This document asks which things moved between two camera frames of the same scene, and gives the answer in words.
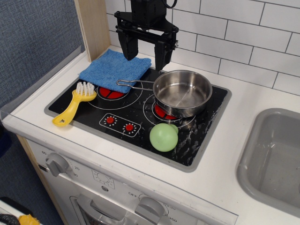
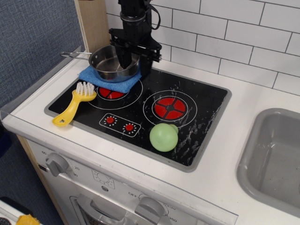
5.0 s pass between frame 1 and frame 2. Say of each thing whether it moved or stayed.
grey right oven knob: stayed
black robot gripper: moved
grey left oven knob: stayed
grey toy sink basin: stayed
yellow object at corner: stayed
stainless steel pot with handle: moved
